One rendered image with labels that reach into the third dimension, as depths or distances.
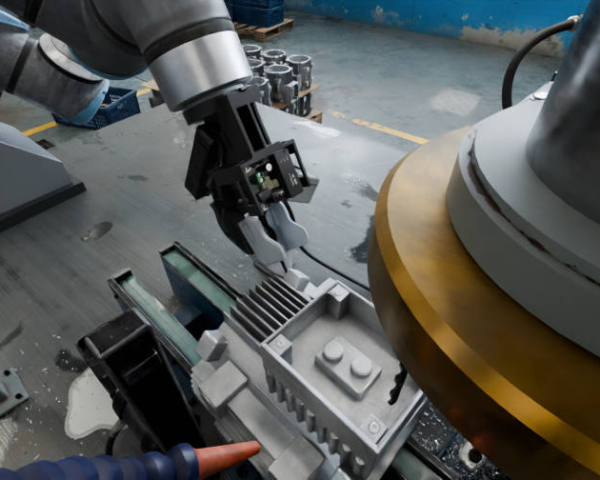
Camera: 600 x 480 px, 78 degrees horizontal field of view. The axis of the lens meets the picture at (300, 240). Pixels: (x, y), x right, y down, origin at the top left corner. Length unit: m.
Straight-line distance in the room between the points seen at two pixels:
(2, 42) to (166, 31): 0.82
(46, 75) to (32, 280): 0.49
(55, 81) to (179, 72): 0.79
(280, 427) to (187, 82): 0.32
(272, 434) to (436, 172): 0.28
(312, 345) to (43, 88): 0.97
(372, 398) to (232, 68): 0.31
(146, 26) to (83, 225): 0.78
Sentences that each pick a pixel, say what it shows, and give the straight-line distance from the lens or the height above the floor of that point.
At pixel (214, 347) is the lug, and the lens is 0.40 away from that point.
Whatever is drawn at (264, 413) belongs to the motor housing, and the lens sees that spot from 0.38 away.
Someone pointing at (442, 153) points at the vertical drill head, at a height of 1.33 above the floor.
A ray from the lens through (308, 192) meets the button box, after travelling 0.66.
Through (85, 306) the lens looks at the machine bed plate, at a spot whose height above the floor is 0.80.
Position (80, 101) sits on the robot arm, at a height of 1.03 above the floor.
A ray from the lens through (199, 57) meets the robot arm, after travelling 0.37.
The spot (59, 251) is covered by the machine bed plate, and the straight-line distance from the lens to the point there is 1.05.
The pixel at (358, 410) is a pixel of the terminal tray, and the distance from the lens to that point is 0.33.
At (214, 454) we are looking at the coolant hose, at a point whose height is 1.21.
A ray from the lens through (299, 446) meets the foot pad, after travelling 0.36.
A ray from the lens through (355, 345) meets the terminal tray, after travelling 0.36.
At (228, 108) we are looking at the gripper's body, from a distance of 0.36.
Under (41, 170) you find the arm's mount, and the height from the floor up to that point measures 0.89.
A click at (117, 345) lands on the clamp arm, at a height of 1.25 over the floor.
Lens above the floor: 1.42
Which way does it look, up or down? 43 degrees down
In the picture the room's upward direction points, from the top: straight up
